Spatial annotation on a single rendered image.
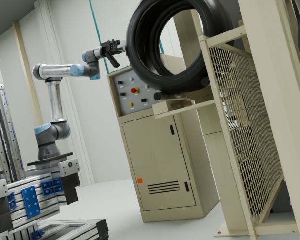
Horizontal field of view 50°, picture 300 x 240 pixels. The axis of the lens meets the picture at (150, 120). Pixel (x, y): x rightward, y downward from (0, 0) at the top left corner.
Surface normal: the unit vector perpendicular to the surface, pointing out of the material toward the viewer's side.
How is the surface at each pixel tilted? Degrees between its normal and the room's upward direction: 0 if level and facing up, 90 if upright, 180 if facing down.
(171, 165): 90
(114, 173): 90
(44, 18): 90
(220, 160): 90
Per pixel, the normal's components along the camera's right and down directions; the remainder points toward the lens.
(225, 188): -0.48, 0.10
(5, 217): 0.77, -0.21
